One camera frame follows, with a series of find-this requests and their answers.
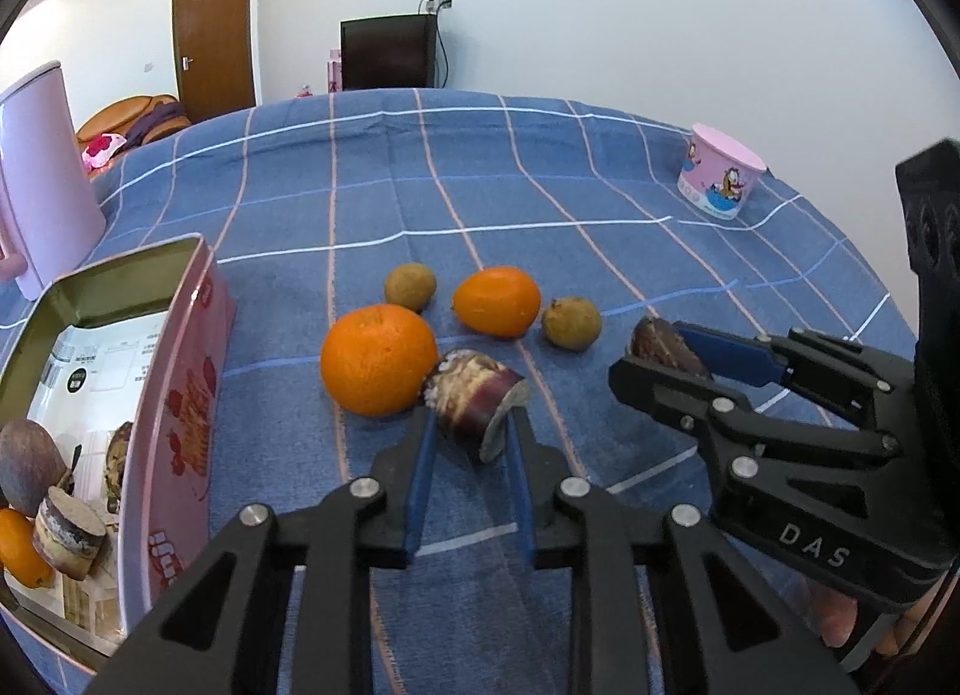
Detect orange tangerine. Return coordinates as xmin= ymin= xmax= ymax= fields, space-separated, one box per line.
xmin=320 ymin=303 xmax=440 ymax=419
xmin=452 ymin=266 xmax=542 ymax=338
xmin=0 ymin=507 xmax=57 ymax=589

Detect white printed leaflet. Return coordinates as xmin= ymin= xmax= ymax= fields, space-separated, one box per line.
xmin=26 ymin=311 xmax=170 ymax=651

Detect pink electric kettle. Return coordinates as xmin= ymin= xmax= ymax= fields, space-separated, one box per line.
xmin=0 ymin=60 xmax=107 ymax=299

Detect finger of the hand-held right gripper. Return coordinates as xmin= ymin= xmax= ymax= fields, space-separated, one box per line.
xmin=675 ymin=322 xmax=920 ymax=434
xmin=609 ymin=356 xmax=905 ymax=486

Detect pink tin box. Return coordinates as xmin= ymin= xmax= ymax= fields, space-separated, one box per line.
xmin=0 ymin=234 xmax=239 ymax=666

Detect purple passion fruit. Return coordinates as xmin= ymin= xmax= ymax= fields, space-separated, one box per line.
xmin=0 ymin=419 xmax=70 ymax=518

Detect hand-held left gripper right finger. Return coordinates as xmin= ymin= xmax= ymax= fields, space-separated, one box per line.
xmin=506 ymin=406 xmax=860 ymax=695

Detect person's right hand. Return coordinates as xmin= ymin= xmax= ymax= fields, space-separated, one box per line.
xmin=814 ymin=579 xmax=927 ymax=658

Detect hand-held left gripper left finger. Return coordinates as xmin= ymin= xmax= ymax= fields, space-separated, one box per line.
xmin=88 ymin=406 xmax=440 ymax=695

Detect pink floral pillow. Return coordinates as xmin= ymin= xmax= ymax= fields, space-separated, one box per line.
xmin=82 ymin=133 xmax=127 ymax=172

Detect black television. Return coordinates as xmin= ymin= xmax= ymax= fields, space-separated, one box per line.
xmin=340 ymin=13 xmax=438 ymax=92

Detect pink cartoon mug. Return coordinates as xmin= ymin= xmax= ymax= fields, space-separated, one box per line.
xmin=677 ymin=123 xmax=767 ymax=220

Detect purple cloth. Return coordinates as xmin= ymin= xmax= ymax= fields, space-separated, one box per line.
xmin=124 ymin=103 xmax=192 ymax=152

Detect brown wooden door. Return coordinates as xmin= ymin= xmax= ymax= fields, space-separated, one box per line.
xmin=171 ymin=0 xmax=260 ymax=125

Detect brown leather armchair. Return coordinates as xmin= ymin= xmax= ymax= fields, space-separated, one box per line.
xmin=75 ymin=94 xmax=188 ymax=157

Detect brown kiwi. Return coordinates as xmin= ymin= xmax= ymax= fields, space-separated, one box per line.
xmin=384 ymin=262 xmax=438 ymax=312

